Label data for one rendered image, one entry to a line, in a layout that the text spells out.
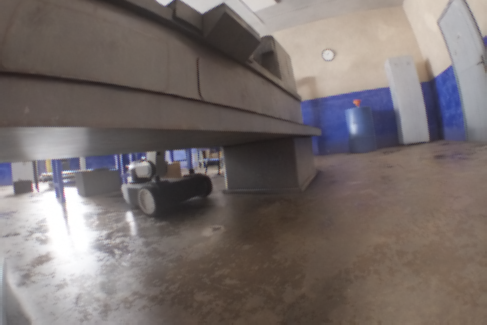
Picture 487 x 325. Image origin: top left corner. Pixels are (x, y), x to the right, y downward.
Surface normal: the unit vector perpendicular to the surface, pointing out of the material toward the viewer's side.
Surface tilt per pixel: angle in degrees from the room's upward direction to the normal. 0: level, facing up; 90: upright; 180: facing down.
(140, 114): 90
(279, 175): 90
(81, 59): 90
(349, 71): 90
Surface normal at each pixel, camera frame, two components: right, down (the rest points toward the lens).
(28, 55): 0.87, -0.12
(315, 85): -0.49, 0.03
